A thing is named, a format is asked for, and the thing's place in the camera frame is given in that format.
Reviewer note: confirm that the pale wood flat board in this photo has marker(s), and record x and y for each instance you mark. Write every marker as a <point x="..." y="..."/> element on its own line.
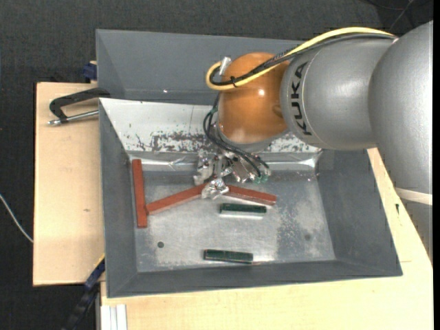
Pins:
<point x="65" y="191"/>

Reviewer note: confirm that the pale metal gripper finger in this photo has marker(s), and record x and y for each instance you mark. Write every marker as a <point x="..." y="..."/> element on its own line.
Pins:
<point x="214" y="188"/>
<point x="203" y="167"/>

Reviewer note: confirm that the grey metal bin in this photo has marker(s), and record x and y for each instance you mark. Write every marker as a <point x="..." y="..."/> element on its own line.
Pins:
<point x="192" y="236"/>

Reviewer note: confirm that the red-brown flat block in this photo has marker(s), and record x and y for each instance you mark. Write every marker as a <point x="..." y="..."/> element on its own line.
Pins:
<point x="172" y="201"/>
<point x="252" y="195"/>
<point x="139" y="194"/>

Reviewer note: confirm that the dark green flat block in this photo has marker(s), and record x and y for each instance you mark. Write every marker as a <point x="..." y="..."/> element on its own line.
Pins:
<point x="228" y="256"/>
<point x="242" y="209"/>

